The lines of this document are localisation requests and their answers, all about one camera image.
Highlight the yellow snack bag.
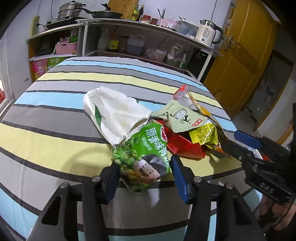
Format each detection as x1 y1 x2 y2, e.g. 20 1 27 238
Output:
188 91 233 159

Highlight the red snack wrapper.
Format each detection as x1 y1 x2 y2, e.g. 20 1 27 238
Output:
157 120 206 160

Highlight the pale green snack packet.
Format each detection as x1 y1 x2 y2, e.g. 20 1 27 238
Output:
151 99 210 133

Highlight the clear plastic cup red lid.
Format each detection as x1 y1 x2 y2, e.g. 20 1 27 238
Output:
173 85 195 109

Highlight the green pea snack bag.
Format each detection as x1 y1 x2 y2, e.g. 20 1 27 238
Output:
112 120 170 192

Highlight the white paper bag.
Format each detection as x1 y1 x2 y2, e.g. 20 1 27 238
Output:
83 86 152 147

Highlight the person's right hand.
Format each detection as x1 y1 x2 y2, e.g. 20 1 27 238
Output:
258 195 295 231

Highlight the striped tablecloth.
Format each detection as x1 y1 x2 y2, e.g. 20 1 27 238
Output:
1 57 236 240

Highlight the white metal shelf rack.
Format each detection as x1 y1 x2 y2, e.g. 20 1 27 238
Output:
26 19 221 80

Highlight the yellow wooden door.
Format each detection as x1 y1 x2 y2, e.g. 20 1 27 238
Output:
204 1 276 118

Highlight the white electric kettle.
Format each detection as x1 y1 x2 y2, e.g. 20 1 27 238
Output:
195 20 224 47

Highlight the clear plastic storage container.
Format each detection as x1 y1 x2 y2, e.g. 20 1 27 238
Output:
176 20 199 39

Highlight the pink utensil holder box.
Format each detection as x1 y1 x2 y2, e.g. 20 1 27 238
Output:
158 19 177 30

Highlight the grey plastic jerrycan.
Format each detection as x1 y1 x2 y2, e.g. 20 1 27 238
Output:
126 34 145 56

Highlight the red lidded jar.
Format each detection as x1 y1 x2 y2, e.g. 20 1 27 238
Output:
140 15 152 24

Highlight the yellow label oil bottle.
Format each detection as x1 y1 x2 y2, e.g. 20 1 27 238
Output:
107 26 120 52

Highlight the green glass oil bottle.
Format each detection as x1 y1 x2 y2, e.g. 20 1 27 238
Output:
130 4 139 21

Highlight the dark sauce bottle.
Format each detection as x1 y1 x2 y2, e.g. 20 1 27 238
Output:
137 5 144 21

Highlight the pink plastic basket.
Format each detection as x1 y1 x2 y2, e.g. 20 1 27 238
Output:
55 42 78 55

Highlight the wooden cutting board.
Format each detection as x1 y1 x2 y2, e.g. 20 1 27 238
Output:
107 0 139 20

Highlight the black frying pan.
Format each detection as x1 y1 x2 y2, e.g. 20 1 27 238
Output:
80 3 123 19

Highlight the steel steamer pot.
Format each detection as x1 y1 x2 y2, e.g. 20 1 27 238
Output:
58 1 86 19

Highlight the metal door handle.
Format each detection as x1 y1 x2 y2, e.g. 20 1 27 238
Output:
224 35 241 52

